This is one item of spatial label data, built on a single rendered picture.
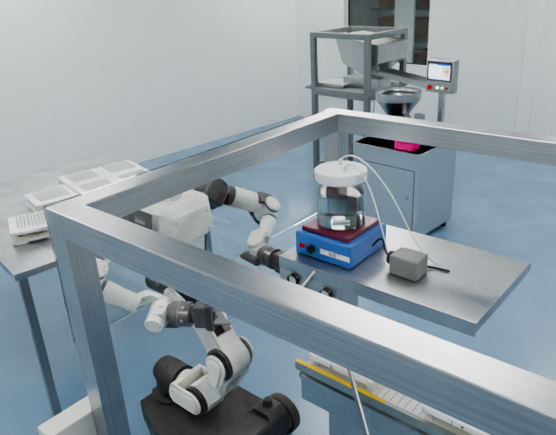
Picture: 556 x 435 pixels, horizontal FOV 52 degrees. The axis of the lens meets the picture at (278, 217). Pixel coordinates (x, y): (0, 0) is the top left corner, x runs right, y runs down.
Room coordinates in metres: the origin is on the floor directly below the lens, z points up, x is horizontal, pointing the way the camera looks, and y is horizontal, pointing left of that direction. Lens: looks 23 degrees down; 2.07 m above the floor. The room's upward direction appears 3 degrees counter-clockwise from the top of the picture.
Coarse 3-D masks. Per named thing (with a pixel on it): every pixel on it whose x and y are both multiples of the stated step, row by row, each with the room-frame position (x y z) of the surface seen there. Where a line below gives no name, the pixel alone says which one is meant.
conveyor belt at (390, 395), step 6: (384, 390) 1.44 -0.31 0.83; (390, 390) 1.44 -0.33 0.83; (378, 396) 1.42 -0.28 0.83; (384, 396) 1.42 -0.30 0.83; (390, 396) 1.41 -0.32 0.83; (396, 396) 1.41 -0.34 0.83; (402, 396) 1.41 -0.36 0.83; (390, 402) 1.39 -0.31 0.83; (396, 402) 1.39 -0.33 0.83; (402, 402) 1.38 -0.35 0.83; (408, 402) 1.38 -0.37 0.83; (414, 402) 1.38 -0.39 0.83; (408, 408) 1.36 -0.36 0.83; (414, 408) 1.36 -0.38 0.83; (420, 408) 1.35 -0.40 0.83; (420, 414) 1.33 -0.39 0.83
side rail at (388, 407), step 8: (296, 368) 1.57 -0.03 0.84; (304, 368) 1.54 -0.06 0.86; (320, 376) 1.50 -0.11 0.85; (328, 384) 1.48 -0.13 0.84; (336, 384) 1.46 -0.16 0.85; (344, 392) 1.44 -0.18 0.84; (352, 392) 1.42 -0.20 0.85; (368, 400) 1.38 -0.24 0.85; (376, 400) 1.36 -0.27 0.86; (384, 408) 1.34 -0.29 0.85; (392, 408) 1.33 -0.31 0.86; (400, 408) 1.32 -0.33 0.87; (400, 416) 1.31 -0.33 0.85; (408, 416) 1.29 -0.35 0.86; (416, 416) 1.28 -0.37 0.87; (416, 424) 1.27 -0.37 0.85; (424, 424) 1.26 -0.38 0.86; (432, 424) 1.25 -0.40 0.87; (432, 432) 1.24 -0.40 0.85; (440, 432) 1.22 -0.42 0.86; (448, 432) 1.22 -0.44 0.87
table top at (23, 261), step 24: (48, 168) 3.91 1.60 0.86; (72, 168) 3.88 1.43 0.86; (0, 192) 3.45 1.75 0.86; (24, 192) 3.43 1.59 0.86; (0, 216) 3.05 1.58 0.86; (0, 240) 2.71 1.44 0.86; (48, 240) 2.68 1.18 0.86; (0, 264) 2.48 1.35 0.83; (24, 264) 2.42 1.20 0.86; (48, 264) 2.42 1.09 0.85
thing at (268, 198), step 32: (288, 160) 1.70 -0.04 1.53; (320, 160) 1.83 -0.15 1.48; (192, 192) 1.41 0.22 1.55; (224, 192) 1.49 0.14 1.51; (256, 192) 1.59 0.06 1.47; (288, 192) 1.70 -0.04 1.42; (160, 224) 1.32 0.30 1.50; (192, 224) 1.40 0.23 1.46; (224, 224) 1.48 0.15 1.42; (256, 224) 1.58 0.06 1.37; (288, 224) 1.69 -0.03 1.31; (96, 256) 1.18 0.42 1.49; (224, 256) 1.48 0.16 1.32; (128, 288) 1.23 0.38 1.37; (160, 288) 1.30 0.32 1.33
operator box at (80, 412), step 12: (72, 408) 1.13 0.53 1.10; (84, 408) 1.12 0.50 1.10; (48, 420) 1.09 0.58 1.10; (60, 420) 1.09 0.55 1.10; (72, 420) 1.08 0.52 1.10; (84, 420) 1.10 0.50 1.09; (48, 432) 1.05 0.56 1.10; (60, 432) 1.05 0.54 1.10; (72, 432) 1.07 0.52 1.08; (84, 432) 1.09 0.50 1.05; (96, 432) 1.11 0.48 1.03
